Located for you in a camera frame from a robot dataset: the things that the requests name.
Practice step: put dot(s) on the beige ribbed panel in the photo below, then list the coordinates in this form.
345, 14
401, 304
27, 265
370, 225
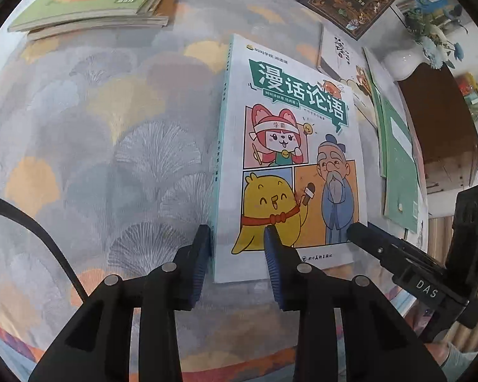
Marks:
440, 230

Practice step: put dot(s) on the white book with mermaid cover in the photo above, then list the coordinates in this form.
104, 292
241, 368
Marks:
338, 59

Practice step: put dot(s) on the teal comic book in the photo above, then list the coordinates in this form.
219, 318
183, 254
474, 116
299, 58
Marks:
294, 127

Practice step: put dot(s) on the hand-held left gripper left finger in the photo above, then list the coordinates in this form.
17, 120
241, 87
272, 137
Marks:
199, 270

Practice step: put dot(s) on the dark ornate book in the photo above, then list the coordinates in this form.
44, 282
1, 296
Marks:
350, 0

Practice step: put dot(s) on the colourful small boxes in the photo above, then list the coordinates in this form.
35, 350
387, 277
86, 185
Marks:
470, 87

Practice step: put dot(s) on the green notebook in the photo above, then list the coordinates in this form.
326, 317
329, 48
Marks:
376, 119
400, 175

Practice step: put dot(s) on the blue flower bouquet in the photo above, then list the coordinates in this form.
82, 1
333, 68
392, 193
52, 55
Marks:
434, 36

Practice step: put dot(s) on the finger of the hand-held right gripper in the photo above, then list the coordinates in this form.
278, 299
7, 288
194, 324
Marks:
402, 244
372, 242

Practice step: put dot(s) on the person's right forearm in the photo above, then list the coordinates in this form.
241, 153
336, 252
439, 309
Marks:
450, 356

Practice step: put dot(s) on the white vase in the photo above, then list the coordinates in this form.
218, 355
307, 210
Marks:
402, 63

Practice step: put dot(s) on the brown wooden cabinet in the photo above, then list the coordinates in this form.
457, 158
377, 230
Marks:
438, 127

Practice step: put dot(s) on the ginkgo patterned tablecloth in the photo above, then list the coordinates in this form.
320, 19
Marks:
103, 127

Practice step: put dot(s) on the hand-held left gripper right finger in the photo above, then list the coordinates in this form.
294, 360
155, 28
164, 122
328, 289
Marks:
273, 270

